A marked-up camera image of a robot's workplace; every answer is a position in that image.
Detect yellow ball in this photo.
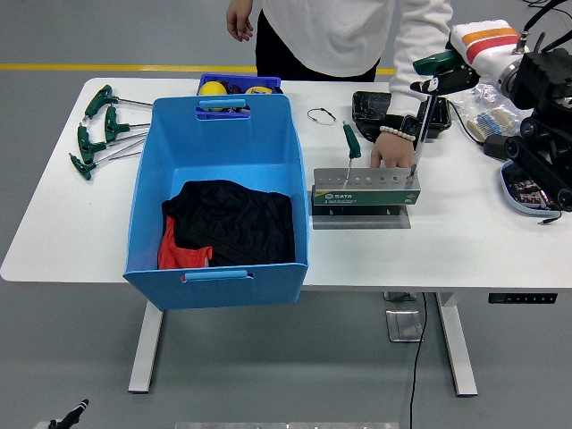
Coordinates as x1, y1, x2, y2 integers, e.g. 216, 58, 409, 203
198, 80, 230, 97

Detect small dark blue bin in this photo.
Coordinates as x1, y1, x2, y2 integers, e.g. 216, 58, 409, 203
196, 73, 283, 122

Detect large blue plastic box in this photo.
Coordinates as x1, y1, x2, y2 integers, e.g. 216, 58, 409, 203
122, 93, 310, 313

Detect black wristwatch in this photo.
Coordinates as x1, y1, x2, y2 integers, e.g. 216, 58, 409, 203
383, 114, 422, 135

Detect resistor tape bundle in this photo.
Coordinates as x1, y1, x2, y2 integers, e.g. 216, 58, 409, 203
467, 108, 511, 140

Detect black table control panel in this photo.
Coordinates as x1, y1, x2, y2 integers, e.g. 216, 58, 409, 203
487, 292, 559, 305

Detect green T-handle hex wrench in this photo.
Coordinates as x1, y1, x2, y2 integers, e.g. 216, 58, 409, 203
68, 150, 144, 181
82, 84, 155, 121
76, 123, 149, 164
104, 105, 152, 144

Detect black plastic tray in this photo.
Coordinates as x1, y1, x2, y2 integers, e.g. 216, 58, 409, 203
351, 90, 452, 144

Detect black adapter cable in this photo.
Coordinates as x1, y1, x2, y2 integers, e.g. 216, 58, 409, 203
448, 100, 487, 146

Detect metal floor plate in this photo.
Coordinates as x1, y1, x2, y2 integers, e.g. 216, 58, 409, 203
385, 309, 425, 343

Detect large green T-handle wrench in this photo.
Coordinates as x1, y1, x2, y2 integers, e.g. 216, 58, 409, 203
409, 49, 460, 176

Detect person's left hand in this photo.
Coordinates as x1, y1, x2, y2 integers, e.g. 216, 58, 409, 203
369, 131, 417, 171

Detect orange cloth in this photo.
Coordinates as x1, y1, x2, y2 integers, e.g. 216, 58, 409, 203
157, 215, 215, 271

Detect white bead bracelet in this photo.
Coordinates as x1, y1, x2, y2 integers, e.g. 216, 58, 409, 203
378, 125, 416, 142

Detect person's right hand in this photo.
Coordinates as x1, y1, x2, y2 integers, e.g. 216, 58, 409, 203
225, 0, 255, 44

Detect green grey wrench holder stand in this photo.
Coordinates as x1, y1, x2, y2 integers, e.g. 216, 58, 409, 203
310, 167, 422, 231

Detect white table leg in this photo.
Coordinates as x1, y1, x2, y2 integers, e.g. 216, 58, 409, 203
128, 299, 165, 394
435, 292, 479, 398

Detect light blue bowl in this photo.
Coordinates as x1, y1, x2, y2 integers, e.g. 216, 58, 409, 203
499, 160, 563, 217

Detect thin wire loop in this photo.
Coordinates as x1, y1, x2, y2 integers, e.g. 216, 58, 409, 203
307, 108, 338, 129

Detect dark electronic parts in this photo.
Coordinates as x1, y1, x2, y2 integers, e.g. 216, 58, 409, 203
511, 178, 558, 209

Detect black floor cable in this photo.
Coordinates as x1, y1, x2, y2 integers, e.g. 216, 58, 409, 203
408, 292, 429, 429

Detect black power adapter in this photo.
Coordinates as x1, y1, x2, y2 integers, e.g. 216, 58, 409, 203
483, 133, 510, 158

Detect clear plastic bag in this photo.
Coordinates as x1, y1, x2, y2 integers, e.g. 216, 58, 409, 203
450, 78, 533, 144

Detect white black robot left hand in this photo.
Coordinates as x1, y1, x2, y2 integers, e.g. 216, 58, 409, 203
33, 399, 90, 429

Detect person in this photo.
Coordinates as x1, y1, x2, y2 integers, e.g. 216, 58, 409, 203
225, 0, 455, 171

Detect thin green T-handle wrench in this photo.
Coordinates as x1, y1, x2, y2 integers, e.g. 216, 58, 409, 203
341, 121, 363, 187

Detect black cloth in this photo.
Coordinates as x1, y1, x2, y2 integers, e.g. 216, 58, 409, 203
161, 179, 297, 268

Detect black looped cable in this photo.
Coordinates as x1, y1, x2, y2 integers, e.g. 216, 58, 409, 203
520, 0, 572, 21

